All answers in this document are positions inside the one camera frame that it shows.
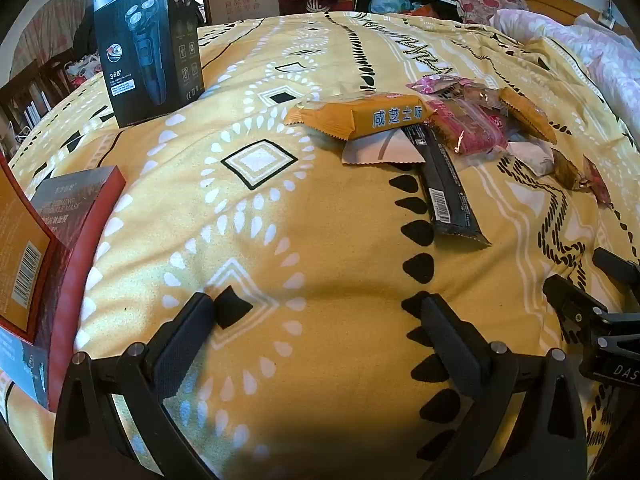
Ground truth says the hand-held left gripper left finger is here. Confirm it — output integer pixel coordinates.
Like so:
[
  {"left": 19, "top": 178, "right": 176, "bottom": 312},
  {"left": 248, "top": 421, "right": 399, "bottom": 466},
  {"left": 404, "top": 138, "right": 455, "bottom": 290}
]
[{"left": 52, "top": 292, "right": 217, "bottom": 480}]

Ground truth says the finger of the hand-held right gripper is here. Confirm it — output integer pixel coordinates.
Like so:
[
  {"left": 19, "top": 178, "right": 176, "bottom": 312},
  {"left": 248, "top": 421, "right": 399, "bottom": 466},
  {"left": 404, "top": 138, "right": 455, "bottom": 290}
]
[
  {"left": 592, "top": 247, "right": 640, "bottom": 286},
  {"left": 542, "top": 275, "right": 608, "bottom": 345}
]

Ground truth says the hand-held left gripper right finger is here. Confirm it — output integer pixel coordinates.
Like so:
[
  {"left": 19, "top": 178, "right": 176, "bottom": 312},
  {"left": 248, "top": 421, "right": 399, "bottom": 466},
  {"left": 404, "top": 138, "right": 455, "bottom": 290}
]
[{"left": 415, "top": 294, "right": 587, "bottom": 480}]

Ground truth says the brown candy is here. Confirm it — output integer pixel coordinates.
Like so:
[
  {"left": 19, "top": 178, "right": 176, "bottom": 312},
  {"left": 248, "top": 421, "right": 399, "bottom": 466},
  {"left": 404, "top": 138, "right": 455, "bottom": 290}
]
[{"left": 552, "top": 150, "right": 589, "bottom": 192}]

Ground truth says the white snack packet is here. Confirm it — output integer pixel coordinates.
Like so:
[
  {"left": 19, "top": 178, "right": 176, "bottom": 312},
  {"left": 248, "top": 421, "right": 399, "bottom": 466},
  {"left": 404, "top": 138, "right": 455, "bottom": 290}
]
[
  {"left": 505, "top": 137, "right": 556, "bottom": 177},
  {"left": 342, "top": 127, "right": 426, "bottom": 166}
]

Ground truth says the black snack bar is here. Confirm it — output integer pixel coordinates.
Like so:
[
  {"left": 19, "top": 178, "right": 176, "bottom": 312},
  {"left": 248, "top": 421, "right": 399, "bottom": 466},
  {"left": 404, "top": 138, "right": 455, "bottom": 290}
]
[{"left": 402, "top": 122, "right": 492, "bottom": 249}]

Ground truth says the small orange snack packet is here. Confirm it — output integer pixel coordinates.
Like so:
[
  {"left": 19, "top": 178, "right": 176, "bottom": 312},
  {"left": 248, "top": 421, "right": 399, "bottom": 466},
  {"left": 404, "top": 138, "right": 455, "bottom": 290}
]
[{"left": 499, "top": 87, "right": 559, "bottom": 144}]

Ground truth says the pink red snack packet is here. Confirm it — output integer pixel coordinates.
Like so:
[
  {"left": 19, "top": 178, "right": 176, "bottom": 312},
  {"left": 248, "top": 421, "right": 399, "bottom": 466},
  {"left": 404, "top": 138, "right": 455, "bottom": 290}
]
[{"left": 427, "top": 100, "right": 509, "bottom": 157}]

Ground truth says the clear brown snack packet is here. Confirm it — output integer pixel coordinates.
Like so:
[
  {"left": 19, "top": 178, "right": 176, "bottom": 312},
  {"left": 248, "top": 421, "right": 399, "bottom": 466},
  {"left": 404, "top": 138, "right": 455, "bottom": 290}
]
[{"left": 464, "top": 85, "right": 507, "bottom": 112}]

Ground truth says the long orange snack packet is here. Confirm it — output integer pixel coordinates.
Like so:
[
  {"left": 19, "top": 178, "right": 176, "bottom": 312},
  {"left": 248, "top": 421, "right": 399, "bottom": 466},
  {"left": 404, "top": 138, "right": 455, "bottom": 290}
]
[{"left": 285, "top": 92, "right": 437, "bottom": 142}]

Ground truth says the small pink snack packet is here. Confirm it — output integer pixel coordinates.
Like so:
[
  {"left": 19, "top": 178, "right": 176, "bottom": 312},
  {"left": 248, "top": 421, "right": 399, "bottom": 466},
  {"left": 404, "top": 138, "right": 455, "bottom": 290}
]
[{"left": 406, "top": 74, "right": 467, "bottom": 97}]

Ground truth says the yellow patterned bedspread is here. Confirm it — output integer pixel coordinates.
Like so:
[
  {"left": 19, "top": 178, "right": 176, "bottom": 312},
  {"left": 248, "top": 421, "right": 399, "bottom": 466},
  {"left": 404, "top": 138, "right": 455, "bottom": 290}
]
[{"left": 9, "top": 10, "right": 640, "bottom": 480}]

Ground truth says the blue box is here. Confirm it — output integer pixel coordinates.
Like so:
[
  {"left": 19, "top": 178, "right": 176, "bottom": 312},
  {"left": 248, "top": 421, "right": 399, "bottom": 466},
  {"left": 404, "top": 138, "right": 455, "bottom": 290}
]
[{"left": 0, "top": 327, "right": 49, "bottom": 409}]

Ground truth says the red orange box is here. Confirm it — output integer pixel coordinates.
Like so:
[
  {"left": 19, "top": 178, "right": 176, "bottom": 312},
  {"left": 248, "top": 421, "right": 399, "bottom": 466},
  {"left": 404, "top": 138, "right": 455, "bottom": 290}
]
[{"left": 0, "top": 154, "right": 126, "bottom": 401}]

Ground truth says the pink floral quilt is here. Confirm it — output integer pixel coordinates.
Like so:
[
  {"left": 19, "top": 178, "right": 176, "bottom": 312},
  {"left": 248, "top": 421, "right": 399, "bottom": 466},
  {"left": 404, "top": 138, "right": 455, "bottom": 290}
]
[{"left": 489, "top": 7, "right": 640, "bottom": 128}]

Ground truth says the wooden headboard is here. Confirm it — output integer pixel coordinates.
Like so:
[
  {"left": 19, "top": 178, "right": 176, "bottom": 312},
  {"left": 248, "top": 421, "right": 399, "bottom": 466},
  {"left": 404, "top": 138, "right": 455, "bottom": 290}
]
[{"left": 515, "top": 0, "right": 613, "bottom": 31}]

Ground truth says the dark wooden desk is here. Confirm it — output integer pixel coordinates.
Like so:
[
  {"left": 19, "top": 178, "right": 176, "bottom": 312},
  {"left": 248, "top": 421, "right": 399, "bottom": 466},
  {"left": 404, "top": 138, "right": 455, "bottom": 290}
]
[{"left": 0, "top": 50, "right": 101, "bottom": 158}]

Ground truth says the black shaver box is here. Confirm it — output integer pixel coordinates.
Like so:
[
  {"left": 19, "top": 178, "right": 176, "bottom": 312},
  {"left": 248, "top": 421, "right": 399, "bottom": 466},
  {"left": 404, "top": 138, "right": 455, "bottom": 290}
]
[{"left": 93, "top": 0, "right": 206, "bottom": 129}]

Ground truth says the pink arched cloth cover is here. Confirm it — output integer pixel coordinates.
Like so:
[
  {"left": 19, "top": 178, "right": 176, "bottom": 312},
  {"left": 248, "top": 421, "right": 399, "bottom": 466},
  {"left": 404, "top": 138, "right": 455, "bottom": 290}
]
[{"left": 9, "top": 0, "right": 97, "bottom": 83}]

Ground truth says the large plain cardboard box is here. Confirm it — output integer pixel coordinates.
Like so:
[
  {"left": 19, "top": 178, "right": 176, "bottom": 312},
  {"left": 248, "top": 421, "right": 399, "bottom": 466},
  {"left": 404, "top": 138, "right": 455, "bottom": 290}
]
[{"left": 204, "top": 0, "right": 281, "bottom": 26}]

